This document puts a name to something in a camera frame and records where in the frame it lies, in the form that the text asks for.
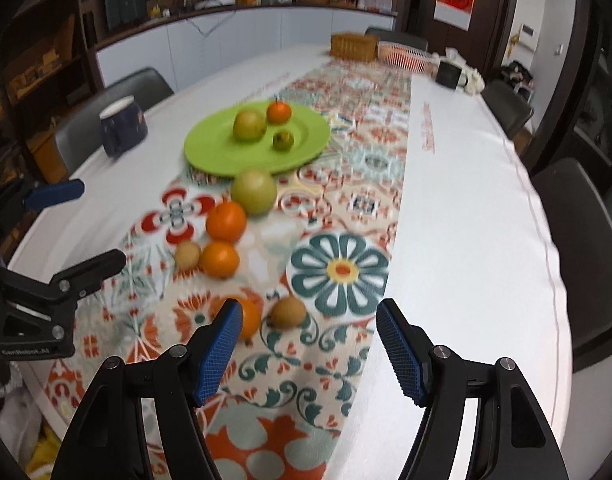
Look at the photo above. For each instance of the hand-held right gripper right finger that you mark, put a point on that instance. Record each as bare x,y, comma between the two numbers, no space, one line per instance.
402,355

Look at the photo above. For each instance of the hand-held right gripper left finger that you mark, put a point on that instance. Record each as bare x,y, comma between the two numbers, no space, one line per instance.
217,355

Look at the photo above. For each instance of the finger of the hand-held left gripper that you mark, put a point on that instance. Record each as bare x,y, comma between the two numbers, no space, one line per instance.
56,193
86,270

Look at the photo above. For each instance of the orange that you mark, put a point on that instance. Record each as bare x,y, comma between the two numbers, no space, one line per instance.
226,221
251,317
219,259

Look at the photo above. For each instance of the small brown fruit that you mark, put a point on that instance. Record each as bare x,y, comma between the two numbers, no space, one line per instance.
187,255
287,312

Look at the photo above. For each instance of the green plate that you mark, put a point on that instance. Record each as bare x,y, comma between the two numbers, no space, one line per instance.
211,152

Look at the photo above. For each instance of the large green apple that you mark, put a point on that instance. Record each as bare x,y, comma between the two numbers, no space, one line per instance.
254,192

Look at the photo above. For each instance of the grey chair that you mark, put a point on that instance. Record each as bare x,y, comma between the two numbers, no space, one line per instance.
583,250
506,105
398,37
86,125

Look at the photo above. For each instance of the navy blue mug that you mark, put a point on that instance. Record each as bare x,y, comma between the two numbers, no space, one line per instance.
122,127

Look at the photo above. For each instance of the dark wooden shelf unit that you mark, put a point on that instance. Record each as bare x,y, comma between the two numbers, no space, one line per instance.
41,75

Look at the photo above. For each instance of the yellow bag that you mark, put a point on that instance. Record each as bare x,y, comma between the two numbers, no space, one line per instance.
43,455

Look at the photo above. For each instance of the floral patterned table runner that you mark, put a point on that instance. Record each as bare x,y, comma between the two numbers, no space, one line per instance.
346,200

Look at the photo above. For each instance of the green apple on plate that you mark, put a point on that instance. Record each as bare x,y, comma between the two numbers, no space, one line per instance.
249,125

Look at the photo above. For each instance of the dark coffee machine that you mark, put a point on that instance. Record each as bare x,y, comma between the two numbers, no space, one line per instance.
124,0

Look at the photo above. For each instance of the small green tangerine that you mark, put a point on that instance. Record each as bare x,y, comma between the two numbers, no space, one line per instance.
282,140

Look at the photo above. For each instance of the small orange tangerine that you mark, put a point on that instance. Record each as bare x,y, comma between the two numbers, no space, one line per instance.
278,112

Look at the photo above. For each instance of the white cabinet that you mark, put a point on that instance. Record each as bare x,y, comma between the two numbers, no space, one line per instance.
246,42

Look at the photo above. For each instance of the black mug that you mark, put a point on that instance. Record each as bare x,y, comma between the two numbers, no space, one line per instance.
448,75

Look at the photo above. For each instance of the white slatted basket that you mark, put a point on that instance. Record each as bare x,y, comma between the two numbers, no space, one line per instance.
406,57

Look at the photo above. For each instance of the brown wicker basket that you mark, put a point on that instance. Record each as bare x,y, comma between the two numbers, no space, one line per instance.
353,46

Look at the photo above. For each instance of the dark wooden door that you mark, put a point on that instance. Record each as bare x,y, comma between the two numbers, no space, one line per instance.
491,20

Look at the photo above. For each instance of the white wall panel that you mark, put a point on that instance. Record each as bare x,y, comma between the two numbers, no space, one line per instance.
528,33

